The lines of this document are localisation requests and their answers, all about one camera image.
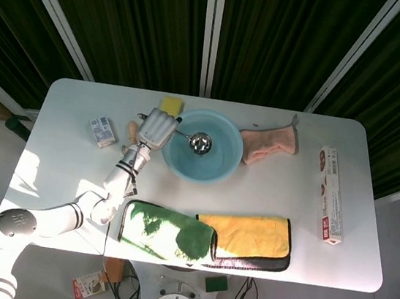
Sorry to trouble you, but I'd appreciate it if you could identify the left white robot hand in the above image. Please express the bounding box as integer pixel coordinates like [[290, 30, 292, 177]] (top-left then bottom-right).
[[133, 104, 185, 155]]

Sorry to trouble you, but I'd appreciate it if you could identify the steel ladle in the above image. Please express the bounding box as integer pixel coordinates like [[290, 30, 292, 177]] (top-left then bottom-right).
[[170, 128, 215, 157]]

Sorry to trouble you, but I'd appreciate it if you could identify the wooden massage roller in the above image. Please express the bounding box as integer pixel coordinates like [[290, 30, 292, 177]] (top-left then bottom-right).
[[120, 119, 142, 156]]

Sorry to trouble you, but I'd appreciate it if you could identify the yellow sponge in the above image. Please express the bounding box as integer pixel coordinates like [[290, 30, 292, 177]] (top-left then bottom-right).
[[159, 94, 185, 117]]

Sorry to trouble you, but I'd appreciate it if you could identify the small white blue carton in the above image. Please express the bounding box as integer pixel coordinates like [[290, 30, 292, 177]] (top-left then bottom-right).
[[86, 113, 121, 151]]

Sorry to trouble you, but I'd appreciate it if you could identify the blue plastic basin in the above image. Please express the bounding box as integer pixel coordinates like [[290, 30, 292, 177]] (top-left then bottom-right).
[[158, 104, 249, 190]]

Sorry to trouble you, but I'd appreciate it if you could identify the green microfibre towel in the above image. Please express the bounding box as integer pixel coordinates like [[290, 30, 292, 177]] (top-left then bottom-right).
[[114, 197, 224, 270]]

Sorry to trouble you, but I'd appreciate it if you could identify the dark green curtain panel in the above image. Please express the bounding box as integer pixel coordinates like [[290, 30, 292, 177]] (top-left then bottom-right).
[[210, 0, 393, 121], [20, 0, 215, 97]]

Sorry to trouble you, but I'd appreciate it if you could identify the pink cloth with loop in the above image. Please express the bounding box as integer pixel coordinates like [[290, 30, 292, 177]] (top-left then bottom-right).
[[235, 107, 304, 172]]

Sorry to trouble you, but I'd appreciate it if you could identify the yellow and grey towel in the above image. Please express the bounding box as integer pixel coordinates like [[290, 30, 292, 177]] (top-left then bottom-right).
[[189, 205, 297, 279]]

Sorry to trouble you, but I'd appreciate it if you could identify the orange box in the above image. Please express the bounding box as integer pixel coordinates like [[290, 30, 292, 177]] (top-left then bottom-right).
[[101, 257, 126, 284]]

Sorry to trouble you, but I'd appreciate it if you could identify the green sponge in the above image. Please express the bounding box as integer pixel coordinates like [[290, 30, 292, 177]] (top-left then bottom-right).
[[203, 273, 230, 296]]

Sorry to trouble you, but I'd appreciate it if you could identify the printed food packet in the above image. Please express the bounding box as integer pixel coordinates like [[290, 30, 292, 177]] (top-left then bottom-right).
[[68, 267, 109, 299]]

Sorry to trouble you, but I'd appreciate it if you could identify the long white printed box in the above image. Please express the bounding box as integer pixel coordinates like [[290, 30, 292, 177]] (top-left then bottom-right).
[[307, 144, 355, 246]]

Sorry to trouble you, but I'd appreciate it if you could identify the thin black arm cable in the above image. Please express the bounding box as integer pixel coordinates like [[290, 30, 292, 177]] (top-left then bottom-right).
[[100, 140, 146, 261]]

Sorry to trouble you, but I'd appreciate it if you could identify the white partition post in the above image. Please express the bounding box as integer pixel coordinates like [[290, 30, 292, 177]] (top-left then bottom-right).
[[193, 0, 226, 99], [303, 0, 400, 125], [0, 0, 106, 83]]

